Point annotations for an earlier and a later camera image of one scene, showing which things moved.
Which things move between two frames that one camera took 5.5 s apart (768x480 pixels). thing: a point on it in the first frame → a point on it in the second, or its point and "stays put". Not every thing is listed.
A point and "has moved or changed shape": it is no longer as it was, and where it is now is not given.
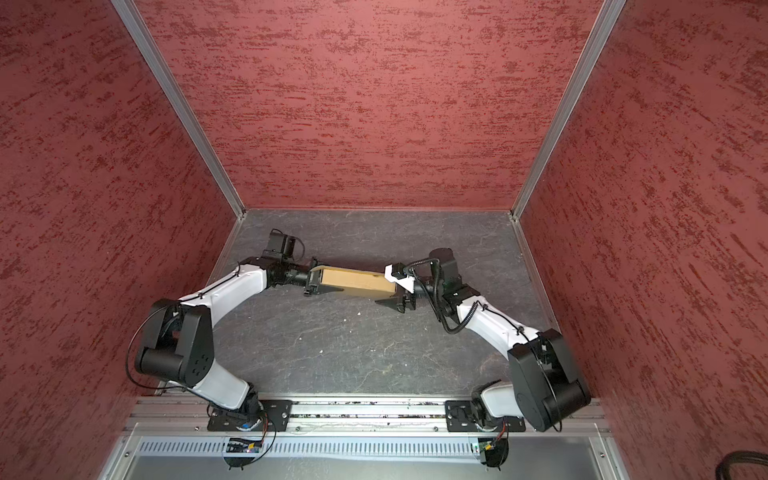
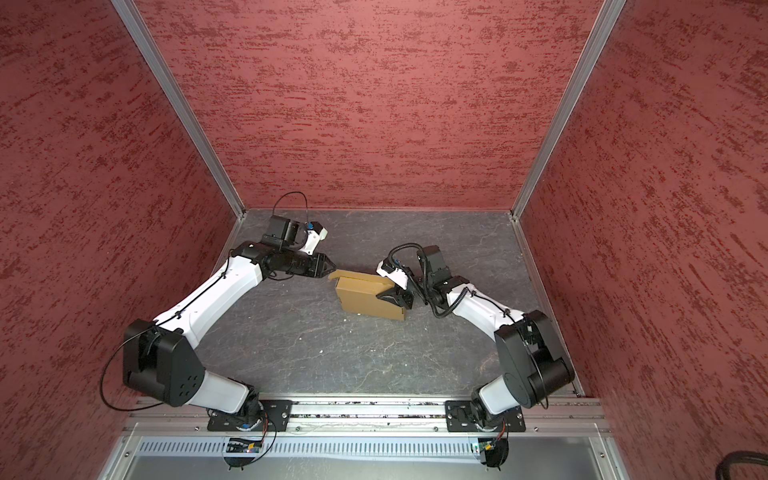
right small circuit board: (490, 446) stays put
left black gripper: (312, 282) → (318, 262)
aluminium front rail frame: (168, 438) stays put
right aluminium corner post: (600, 32) stays put
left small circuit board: (237, 445) stays put
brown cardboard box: (356, 282) has moved or changed shape
